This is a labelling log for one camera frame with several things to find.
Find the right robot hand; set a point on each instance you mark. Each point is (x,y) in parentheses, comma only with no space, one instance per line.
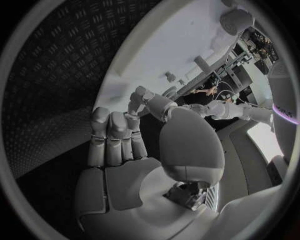
(131,187)

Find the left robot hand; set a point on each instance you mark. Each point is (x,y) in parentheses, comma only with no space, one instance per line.
(195,109)

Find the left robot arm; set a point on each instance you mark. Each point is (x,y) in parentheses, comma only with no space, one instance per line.
(236,112)

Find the white task board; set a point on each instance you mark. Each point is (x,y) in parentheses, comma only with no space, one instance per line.
(164,37)

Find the person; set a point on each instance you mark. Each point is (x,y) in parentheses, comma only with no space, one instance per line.
(201,91)

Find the small grey peg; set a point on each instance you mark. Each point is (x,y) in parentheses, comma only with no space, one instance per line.
(181,82)

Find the grey short cylinder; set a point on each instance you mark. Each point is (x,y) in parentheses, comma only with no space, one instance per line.
(202,62)

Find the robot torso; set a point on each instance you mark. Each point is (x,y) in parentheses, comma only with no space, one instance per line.
(282,90)

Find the cluttered workshop desk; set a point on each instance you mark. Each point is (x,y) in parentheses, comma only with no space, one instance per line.
(259,46)

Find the large grey round cylinder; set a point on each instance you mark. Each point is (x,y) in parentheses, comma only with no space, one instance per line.
(236,21)

